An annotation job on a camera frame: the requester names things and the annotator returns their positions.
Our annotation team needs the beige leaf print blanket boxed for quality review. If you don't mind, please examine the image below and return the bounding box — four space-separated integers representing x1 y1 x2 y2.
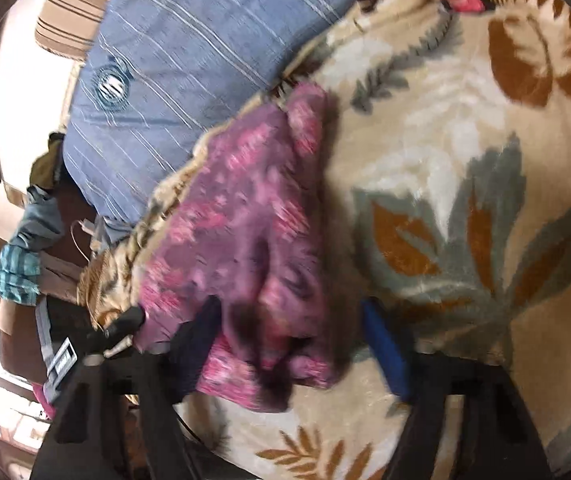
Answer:
78 0 571 480

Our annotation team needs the white cable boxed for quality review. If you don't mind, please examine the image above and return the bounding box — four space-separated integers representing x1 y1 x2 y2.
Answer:
70 217 98 267

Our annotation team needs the blue grey cloth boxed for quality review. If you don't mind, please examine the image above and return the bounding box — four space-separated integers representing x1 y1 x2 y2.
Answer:
18 187 66 251

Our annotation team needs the pink cloth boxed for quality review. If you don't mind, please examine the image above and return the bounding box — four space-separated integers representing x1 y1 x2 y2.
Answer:
32 382 58 418

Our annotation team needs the olive green cloth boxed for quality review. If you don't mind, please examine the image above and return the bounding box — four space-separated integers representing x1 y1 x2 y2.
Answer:
30 132 68 188

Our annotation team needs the purple floral garment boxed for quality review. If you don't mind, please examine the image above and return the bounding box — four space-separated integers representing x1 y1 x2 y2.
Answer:
132 82 341 413

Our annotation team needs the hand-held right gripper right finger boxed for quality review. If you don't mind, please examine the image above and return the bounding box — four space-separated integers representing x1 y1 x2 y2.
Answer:
362 299 552 480

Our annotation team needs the teal plaid cloth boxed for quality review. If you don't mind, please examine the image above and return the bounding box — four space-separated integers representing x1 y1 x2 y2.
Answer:
0 242 43 308

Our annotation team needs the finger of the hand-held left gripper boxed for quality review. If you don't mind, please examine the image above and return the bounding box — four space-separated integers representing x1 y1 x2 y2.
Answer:
84 305 147 362

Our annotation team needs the pile of clothes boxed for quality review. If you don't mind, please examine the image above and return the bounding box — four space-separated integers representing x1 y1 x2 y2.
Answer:
0 180 101 376

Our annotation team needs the brown striped cushion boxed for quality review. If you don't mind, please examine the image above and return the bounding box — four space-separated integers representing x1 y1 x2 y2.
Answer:
35 0 138 58

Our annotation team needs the grey strap with label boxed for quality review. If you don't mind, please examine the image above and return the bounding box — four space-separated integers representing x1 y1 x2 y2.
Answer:
34 305 77 403

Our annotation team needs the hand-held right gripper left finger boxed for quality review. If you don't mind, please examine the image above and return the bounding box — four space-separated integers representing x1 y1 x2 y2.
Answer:
30 297 226 480

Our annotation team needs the blue striped pillow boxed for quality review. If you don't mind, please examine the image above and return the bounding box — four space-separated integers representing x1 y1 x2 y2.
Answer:
62 0 406 241

